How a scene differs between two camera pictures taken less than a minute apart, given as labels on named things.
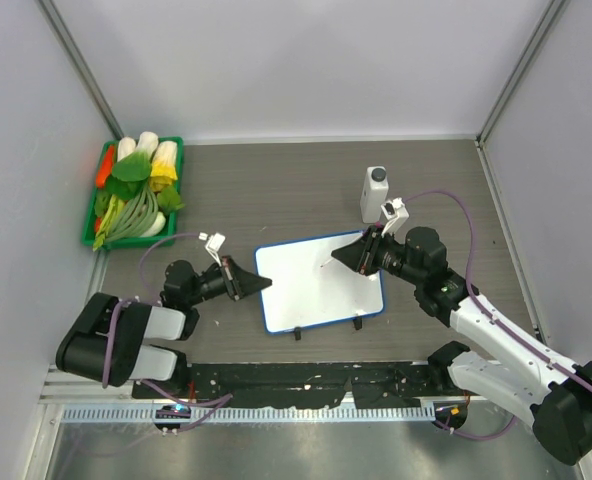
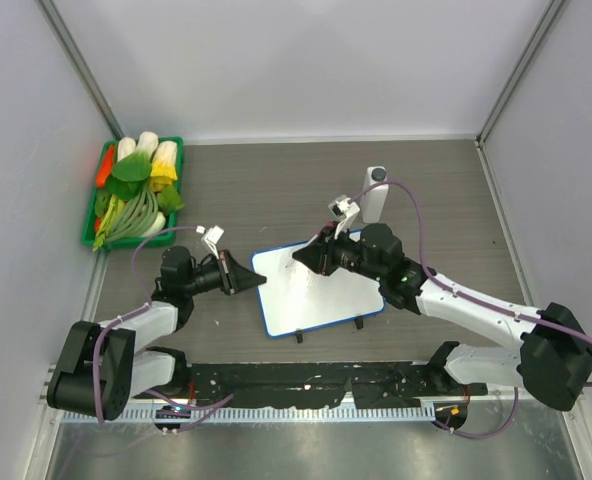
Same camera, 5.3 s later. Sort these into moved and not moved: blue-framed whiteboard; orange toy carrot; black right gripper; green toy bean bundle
Moved: black right gripper
Not moved: blue-framed whiteboard; orange toy carrot; green toy bean bundle
